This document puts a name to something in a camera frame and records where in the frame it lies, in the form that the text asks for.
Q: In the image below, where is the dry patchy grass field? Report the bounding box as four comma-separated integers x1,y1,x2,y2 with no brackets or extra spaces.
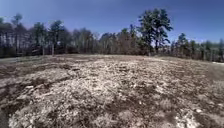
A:
0,53,224,128

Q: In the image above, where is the wood of trees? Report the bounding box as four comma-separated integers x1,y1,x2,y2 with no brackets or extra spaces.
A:
0,13,224,63

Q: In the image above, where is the tall dark pine tree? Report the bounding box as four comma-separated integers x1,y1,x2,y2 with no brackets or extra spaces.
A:
137,8,174,57

